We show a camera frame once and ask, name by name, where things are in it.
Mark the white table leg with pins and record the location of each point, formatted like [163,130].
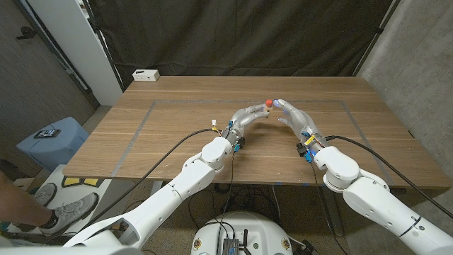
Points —
[157,186]

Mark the white power strip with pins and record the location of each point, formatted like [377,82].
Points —
[146,75]

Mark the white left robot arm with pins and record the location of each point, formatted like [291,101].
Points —
[177,195]

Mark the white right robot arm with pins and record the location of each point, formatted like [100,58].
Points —
[375,202]

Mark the black backdrop curtain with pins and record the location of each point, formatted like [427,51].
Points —
[240,35]

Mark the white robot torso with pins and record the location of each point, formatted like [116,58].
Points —
[244,226]

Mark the red-headed wooden screw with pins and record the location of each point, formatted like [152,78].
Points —
[269,103]

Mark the black phone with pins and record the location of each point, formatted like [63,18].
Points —
[47,134]

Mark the blue stool with phone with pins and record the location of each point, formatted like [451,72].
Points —
[53,148]

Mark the grey sneaker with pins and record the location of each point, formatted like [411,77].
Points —
[45,194]
[76,209]

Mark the black wall rail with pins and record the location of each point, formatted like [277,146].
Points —
[53,49]

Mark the person's bare leg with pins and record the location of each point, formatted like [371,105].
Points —
[17,207]

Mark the white pillar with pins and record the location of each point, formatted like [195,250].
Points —
[78,42]

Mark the wooden block with holes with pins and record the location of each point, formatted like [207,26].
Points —
[267,110]

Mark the black backdrop stand pole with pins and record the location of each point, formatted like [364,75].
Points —
[378,32]
[102,46]

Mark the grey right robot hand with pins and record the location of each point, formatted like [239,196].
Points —
[301,122]

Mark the grey table leg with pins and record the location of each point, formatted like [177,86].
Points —
[336,216]

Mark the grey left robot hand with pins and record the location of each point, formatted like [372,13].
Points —
[247,118]

